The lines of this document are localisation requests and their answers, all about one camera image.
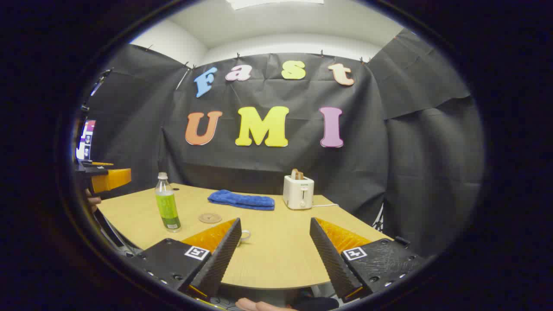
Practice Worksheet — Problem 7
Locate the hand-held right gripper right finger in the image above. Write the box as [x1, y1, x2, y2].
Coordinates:
[309, 217, 426, 303]

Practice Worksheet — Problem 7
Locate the black backdrop cloth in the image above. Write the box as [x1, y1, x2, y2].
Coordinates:
[84, 28, 484, 260]

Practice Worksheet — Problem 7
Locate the blue folded towel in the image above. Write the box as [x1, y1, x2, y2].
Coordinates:
[208, 190, 276, 211]

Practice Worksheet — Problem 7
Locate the white toaster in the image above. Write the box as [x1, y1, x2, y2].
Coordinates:
[283, 175, 315, 210]

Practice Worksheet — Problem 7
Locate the computer monitor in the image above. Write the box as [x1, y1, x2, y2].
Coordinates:
[76, 120, 96, 161]

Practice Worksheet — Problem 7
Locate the green label water bottle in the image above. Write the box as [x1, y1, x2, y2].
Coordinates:
[155, 172, 182, 233]

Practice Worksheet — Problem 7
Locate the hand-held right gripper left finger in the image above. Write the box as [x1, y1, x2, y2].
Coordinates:
[130, 218, 242, 301]

